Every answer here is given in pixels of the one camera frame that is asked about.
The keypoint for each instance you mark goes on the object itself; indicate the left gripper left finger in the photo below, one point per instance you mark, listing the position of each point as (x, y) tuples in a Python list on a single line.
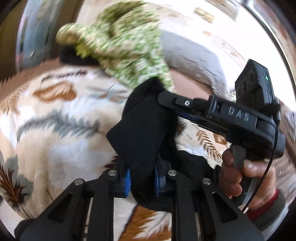
[(84, 210)]

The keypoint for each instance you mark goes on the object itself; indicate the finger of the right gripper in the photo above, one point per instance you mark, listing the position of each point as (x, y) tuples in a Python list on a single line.
[(192, 119), (174, 101)]

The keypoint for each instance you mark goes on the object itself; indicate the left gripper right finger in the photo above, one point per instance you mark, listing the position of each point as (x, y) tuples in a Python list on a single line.
[(199, 210)]

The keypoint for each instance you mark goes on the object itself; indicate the black pants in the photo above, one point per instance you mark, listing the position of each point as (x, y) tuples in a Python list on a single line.
[(147, 132)]

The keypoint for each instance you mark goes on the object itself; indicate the grey red sleeve forearm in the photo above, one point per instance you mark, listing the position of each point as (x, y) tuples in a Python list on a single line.
[(271, 214)]

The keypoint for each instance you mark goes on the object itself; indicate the pink bed sheet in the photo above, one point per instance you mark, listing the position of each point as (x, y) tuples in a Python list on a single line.
[(188, 87)]

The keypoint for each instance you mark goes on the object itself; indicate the grey quilted pillow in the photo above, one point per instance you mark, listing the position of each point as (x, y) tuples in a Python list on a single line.
[(196, 61)]

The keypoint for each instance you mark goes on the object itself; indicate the green patterned cloth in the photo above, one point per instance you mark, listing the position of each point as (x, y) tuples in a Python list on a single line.
[(125, 40)]

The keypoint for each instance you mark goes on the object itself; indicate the leaf-print fleece blanket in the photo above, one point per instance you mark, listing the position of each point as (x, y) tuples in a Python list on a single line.
[(53, 130)]

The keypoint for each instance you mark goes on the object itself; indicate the black camera box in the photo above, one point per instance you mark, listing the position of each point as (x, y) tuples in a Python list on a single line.
[(254, 89)]

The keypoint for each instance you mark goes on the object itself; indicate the framed wall picture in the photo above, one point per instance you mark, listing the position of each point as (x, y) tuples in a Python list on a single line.
[(278, 20)]

